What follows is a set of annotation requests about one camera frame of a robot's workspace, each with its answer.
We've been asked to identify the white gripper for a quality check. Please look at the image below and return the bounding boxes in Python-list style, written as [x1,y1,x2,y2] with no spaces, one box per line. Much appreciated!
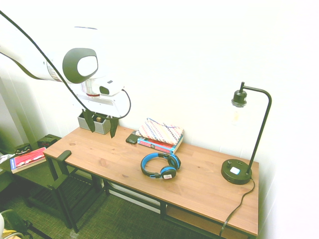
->
[70,89,127,139]

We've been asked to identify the blue and black headphones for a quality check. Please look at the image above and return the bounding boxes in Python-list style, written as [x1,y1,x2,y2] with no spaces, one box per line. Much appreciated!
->
[140,152,181,180]

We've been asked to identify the grey desk organizer box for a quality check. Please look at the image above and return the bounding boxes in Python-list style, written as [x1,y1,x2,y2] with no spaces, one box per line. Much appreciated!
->
[77,111,111,135]

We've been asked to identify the black box with red print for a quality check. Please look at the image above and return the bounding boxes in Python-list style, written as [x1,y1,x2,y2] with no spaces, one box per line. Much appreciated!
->
[36,134,62,149]

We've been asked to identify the striped fabric pouch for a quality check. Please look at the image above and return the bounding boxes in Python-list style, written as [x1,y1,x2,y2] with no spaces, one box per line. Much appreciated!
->
[134,118,184,145]

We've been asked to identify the red and blue book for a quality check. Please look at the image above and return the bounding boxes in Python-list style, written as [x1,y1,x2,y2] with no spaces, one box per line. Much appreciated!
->
[137,136,184,154]

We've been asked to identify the small black box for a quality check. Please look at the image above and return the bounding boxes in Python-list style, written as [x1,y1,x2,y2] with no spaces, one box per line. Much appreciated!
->
[14,142,32,155]

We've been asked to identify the red book with white print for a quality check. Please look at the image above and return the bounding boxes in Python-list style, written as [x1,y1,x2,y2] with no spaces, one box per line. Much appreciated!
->
[9,146,48,174]

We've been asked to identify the clear lamp bulb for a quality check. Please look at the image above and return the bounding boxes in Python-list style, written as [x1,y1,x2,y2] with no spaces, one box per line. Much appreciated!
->
[230,100,247,126]

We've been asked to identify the black desk lamp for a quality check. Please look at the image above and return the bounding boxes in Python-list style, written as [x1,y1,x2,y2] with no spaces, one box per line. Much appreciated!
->
[221,81,273,186]

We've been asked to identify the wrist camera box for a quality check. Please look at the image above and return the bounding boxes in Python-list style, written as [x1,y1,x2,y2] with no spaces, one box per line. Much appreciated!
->
[99,79,125,96]

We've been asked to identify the wooden desk with black frame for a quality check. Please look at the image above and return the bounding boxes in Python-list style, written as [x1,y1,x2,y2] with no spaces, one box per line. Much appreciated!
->
[43,123,260,238]

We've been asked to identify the black desk clamp bracket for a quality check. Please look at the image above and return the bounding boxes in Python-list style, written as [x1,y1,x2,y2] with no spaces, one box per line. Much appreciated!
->
[46,149,73,190]

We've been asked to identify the black lamp power cable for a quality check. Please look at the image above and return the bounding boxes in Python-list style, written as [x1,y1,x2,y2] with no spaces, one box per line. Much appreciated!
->
[219,177,256,237]

